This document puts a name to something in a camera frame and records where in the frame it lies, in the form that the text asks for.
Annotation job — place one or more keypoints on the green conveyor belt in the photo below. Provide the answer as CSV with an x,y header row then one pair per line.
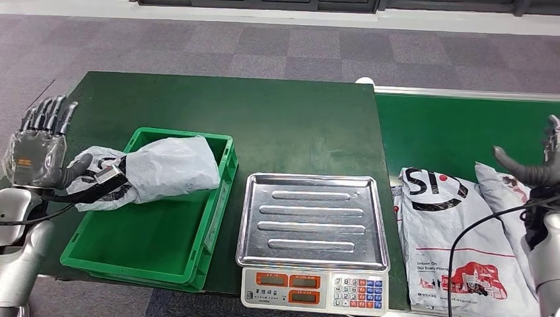
x,y
437,131

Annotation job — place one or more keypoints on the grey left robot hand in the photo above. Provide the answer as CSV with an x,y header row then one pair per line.
x,y
35,157

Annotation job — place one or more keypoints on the crumpled dirty grey parcel bag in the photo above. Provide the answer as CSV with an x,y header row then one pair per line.
x,y
503,197

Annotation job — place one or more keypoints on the white floor ledge strip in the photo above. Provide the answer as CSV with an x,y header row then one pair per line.
x,y
437,22

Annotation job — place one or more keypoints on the grey framed glass partition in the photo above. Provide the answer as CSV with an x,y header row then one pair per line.
x,y
262,4

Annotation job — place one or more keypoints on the green plastic crate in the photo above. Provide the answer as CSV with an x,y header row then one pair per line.
x,y
144,245

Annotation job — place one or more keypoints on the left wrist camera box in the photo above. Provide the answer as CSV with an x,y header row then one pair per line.
x,y
109,175

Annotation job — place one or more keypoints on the steel scale weighing pan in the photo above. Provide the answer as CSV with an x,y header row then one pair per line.
x,y
306,218

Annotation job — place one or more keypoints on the grey printed courier parcel bag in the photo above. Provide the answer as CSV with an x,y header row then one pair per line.
x,y
459,232
175,168

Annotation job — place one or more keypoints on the white electronic price scale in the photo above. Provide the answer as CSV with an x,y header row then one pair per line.
x,y
326,291

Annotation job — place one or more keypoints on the silver conveyor side rail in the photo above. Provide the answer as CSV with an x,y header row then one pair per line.
x,y
459,92

